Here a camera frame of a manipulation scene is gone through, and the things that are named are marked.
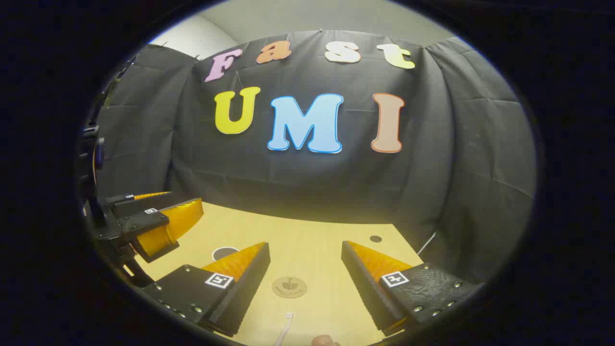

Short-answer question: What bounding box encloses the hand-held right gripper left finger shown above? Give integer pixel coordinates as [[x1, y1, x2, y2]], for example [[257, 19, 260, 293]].
[[142, 242, 271, 337]]

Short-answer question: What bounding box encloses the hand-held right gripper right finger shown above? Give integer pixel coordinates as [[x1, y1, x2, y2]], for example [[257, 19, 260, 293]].
[[341, 240, 485, 337]]

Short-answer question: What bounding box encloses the round wooden coaster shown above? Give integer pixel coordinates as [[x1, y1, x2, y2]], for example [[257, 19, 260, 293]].
[[271, 276, 308, 299]]

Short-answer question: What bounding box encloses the white toothbrush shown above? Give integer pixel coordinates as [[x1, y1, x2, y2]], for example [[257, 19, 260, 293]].
[[274, 312, 294, 346]]

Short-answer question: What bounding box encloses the wooden desktop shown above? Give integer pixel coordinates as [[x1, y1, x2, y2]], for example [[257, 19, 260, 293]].
[[123, 202, 426, 346]]

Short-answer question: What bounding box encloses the black backdrop cloth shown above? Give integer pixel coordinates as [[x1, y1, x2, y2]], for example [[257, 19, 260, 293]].
[[89, 30, 538, 284]]

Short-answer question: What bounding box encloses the white cable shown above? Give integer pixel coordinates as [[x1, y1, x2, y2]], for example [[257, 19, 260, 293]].
[[417, 232, 437, 255]]

